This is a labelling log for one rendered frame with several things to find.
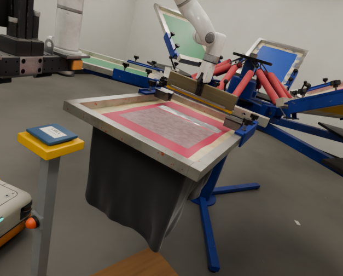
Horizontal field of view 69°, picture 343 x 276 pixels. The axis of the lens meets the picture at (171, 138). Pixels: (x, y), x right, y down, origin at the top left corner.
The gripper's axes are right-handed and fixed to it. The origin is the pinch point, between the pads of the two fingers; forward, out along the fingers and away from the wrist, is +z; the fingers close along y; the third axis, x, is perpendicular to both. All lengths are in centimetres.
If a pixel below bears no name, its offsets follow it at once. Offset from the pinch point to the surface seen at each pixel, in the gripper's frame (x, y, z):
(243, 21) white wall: -115, -414, -83
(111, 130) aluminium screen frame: -5, 58, 13
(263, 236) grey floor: 66, -80, 108
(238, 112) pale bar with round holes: 17.5, -23.8, 7.6
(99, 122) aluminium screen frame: -10, 58, 12
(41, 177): -12, 77, 28
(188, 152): 19.0, 42.6, 14.1
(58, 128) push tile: -13, 72, 13
